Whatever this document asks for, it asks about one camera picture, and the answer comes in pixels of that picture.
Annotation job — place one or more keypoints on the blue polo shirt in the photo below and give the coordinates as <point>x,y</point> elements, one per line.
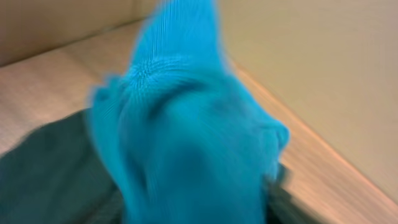
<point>178,67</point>

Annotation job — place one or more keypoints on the folded black garment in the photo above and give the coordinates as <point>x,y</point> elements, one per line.
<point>53,174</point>

